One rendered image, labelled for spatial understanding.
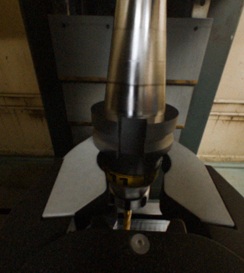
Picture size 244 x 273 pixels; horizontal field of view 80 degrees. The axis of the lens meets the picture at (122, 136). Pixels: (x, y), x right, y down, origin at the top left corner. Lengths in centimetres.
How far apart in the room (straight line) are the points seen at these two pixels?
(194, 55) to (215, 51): 10
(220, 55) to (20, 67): 101
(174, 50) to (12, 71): 92
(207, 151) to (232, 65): 59
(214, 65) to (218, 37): 8
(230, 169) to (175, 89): 96
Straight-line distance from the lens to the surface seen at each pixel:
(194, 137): 72
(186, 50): 56
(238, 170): 143
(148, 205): 51
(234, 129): 127
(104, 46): 53
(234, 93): 116
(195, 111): 67
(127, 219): 19
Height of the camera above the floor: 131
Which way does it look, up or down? 28 degrees down
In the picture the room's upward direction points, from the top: 1 degrees clockwise
